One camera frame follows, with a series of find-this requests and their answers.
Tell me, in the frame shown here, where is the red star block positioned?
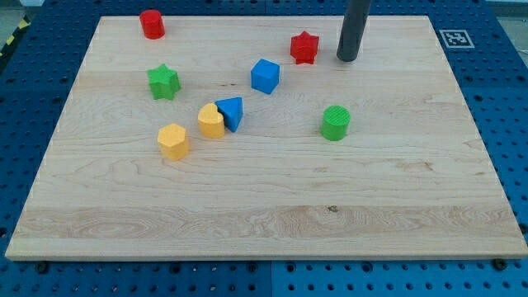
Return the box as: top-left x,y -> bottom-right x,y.
290,31 -> 319,64

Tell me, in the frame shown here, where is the green star block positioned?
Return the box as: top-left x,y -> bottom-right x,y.
147,64 -> 181,100

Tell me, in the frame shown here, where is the light wooden board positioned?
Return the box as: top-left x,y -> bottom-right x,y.
6,16 -> 527,262

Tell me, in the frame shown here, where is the blue triangle block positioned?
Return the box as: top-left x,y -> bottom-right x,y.
215,97 -> 243,133

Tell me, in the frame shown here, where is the yellow heart block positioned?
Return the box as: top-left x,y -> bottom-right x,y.
198,103 -> 225,139

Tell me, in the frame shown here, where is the blue cube block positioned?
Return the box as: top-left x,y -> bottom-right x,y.
251,59 -> 281,94

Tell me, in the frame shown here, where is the green cylinder block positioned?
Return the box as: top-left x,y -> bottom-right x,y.
321,106 -> 351,141

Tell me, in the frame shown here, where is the yellow hexagon block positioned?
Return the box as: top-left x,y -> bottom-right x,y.
158,124 -> 191,161

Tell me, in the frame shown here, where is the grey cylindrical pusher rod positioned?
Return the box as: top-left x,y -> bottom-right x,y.
337,0 -> 372,62

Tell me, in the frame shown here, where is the red cylinder block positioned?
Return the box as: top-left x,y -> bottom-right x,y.
139,9 -> 165,40

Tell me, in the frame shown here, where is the white fiducial marker tag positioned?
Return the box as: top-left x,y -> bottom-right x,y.
439,29 -> 474,49

